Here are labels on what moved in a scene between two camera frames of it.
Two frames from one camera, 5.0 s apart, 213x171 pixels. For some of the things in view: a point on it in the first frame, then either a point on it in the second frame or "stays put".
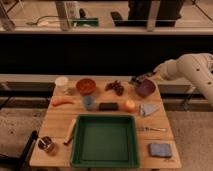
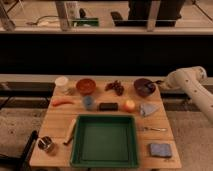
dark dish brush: [137, 81] to [150, 86]
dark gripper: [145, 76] to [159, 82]
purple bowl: [147, 88] stays put
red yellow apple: [129, 105] stays put
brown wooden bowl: [86, 86] stays put
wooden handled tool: [69, 133] stays put
